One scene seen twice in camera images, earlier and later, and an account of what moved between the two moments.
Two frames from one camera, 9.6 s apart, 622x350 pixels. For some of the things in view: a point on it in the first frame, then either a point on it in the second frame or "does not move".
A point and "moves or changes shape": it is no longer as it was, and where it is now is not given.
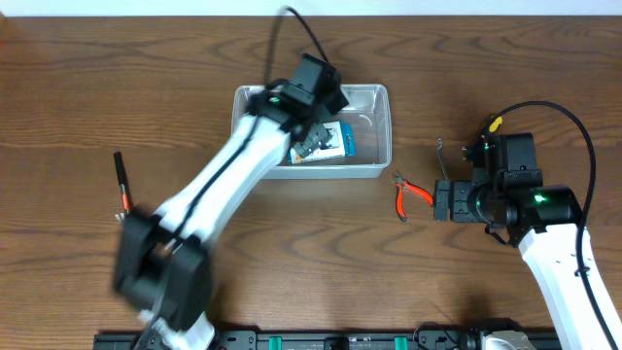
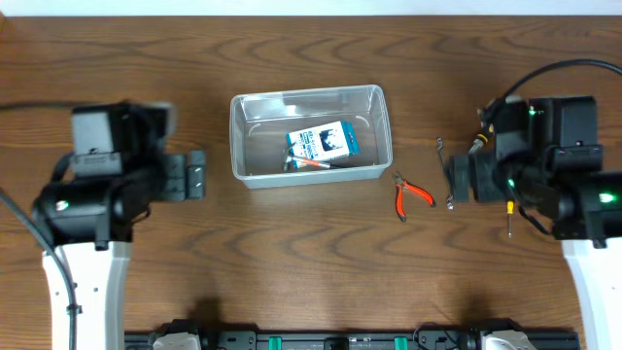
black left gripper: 311,141 -> 195,175
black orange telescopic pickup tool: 120,170 moves or changes shape
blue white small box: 330,140 does not move
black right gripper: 458,210 -> 459,165
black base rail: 432,337 does not move
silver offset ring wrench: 439,146 does not move
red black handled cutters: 401,185 does not move
